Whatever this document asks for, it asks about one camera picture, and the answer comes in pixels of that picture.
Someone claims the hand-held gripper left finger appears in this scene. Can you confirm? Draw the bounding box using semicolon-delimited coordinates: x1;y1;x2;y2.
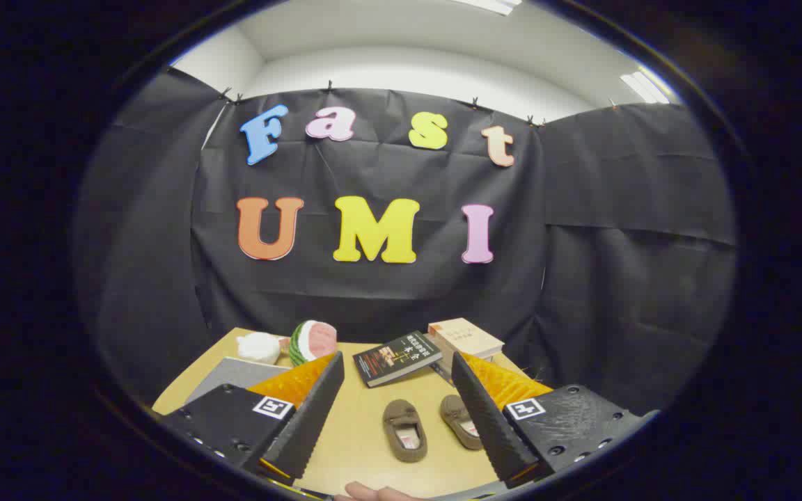
157;351;346;488

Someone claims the blue book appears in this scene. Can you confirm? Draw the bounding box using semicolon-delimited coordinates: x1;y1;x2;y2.
429;355;459;385

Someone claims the grey fabric storage box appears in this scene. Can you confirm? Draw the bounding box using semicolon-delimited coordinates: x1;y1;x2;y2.
185;357;290;404

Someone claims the watermelon slice plush toy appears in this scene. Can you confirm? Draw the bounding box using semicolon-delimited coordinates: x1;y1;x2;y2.
288;320;338;367

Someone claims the brown suede shoe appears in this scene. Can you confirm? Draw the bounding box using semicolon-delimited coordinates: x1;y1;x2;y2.
440;395;483;451
382;399;428;463

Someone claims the ceiling light panel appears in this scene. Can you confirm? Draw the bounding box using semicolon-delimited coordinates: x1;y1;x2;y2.
453;0;524;16
620;70;673;105

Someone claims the black backdrop cloth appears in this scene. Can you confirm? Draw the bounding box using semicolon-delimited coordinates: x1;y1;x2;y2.
74;66;739;418

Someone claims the black book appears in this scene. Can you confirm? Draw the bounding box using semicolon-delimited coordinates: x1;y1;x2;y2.
352;331;443;388

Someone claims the white plush toy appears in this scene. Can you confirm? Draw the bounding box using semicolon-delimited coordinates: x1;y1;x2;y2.
236;332;283;365

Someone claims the beige book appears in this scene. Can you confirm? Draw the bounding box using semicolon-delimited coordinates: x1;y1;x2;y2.
427;318;505;363

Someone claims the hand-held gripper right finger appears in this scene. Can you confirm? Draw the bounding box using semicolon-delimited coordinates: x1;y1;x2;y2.
451;351;661;489

